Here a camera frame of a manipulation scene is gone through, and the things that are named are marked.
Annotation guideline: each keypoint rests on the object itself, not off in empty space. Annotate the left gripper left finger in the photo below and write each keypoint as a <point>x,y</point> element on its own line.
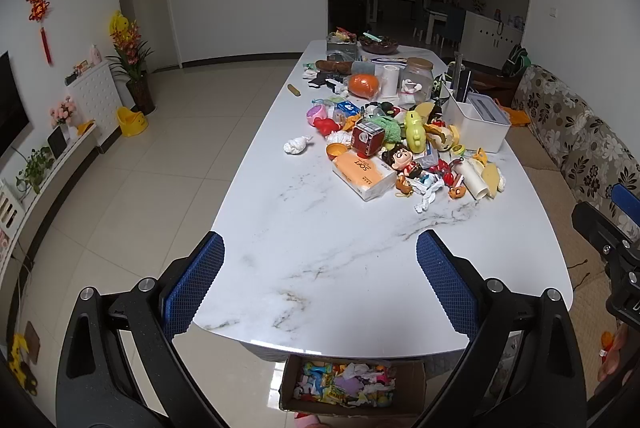
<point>187,282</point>

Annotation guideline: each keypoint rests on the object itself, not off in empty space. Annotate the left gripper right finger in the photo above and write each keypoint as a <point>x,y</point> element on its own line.
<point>447,276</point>

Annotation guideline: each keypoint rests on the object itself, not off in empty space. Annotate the orange white tissue pack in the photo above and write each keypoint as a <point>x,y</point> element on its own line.
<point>369,178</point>

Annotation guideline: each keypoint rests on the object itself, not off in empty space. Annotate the big-head doll figure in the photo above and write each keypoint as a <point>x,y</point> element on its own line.
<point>401,159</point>

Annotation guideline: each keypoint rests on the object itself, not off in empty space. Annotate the yellow-green dinosaur toy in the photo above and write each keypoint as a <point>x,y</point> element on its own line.
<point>415,132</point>

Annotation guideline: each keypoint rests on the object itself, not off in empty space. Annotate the red toy box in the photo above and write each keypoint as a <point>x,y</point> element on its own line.
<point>367,138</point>

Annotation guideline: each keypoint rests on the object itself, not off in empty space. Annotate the cardboard trash box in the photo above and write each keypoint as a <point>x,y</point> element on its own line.
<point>353,388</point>

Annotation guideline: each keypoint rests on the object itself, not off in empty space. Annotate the floral sofa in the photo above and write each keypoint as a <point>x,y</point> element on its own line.
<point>590,156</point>

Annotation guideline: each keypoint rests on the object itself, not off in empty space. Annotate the yellow sponge piece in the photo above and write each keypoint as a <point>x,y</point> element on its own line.
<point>494,179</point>

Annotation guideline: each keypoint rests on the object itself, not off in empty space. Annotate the white storage box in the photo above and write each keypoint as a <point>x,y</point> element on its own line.
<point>480,121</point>

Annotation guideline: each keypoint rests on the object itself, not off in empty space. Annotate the green plush cloth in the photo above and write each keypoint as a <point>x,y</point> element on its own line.
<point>392,129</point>

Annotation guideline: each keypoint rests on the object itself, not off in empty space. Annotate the yellow potty chair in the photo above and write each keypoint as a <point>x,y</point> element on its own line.
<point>131,123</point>

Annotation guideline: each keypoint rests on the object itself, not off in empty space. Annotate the orange plastic bowl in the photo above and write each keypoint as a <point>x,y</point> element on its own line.
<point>334,150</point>

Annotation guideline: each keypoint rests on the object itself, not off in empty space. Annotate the crumpled white tissue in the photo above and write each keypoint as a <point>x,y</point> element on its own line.
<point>297,145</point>

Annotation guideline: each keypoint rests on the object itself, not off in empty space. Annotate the clear glass jar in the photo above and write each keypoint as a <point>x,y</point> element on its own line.
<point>416,81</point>

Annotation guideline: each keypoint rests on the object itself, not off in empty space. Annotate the red plastic toy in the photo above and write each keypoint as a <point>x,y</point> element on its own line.
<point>326,126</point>

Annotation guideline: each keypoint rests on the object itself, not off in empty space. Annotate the white radiator cover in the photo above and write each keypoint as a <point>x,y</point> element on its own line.
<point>97,99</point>

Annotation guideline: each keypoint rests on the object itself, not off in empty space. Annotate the orange ball in bag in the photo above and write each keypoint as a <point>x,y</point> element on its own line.
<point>363,85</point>

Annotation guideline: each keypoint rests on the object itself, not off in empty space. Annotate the white paper roll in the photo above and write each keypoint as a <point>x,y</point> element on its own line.
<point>389,81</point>

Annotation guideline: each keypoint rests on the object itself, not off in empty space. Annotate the pink round toy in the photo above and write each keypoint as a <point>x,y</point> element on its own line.
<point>316,112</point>

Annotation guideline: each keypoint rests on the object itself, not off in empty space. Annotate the black television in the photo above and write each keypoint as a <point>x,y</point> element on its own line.
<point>13,117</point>

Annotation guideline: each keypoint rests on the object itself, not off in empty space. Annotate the white cabinet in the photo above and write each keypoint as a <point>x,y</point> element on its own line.
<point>486,41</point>

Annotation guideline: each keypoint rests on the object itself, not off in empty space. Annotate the potted yellow flower plant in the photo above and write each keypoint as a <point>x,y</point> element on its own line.
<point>129,60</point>

